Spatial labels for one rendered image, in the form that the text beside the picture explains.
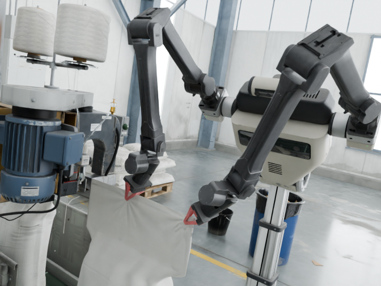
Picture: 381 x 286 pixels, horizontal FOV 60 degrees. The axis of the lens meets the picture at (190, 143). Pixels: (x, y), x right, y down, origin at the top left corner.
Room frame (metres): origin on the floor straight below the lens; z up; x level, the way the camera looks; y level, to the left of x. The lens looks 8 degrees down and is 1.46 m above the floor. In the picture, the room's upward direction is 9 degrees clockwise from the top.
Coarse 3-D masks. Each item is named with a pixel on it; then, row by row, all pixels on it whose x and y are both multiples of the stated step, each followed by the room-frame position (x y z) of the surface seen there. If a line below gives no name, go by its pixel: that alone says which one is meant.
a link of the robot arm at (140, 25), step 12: (144, 12) 1.06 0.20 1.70; (156, 12) 1.03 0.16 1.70; (168, 12) 1.06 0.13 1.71; (132, 24) 1.02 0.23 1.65; (144, 24) 1.00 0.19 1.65; (168, 24) 1.09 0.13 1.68; (132, 36) 1.04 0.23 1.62; (144, 36) 1.01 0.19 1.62; (168, 36) 1.10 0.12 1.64; (168, 48) 1.15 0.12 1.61; (180, 48) 1.16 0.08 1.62; (180, 60) 1.19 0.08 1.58; (192, 60) 1.24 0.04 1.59; (192, 72) 1.25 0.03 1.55; (204, 84) 1.27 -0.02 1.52
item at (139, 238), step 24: (96, 192) 1.26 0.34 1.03; (120, 192) 1.20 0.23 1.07; (96, 216) 1.25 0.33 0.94; (120, 216) 1.19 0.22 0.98; (144, 216) 1.12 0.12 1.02; (168, 216) 1.06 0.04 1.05; (96, 240) 1.22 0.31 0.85; (120, 240) 1.18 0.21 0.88; (144, 240) 1.11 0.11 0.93; (168, 240) 1.05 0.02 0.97; (96, 264) 1.15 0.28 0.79; (120, 264) 1.11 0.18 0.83; (144, 264) 1.08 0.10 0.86; (168, 264) 1.05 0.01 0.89
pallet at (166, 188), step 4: (160, 184) 4.66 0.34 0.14; (164, 184) 4.69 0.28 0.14; (168, 184) 4.78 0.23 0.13; (172, 184) 4.88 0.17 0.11; (148, 188) 4.37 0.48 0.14; (152, 188) 4.42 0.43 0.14; (164, 188) 4.78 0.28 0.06; (168, 188) 4.79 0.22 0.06; (144, 192) 4.31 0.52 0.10; (148, 192) 4.36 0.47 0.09; (156, 192) 4.64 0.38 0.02; (160, 192) 4.67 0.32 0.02; (164, 192) 4.72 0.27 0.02; (144, 196) 4.30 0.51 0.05; (148, 196) 4.37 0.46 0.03; (152, 196) 4.45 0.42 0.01
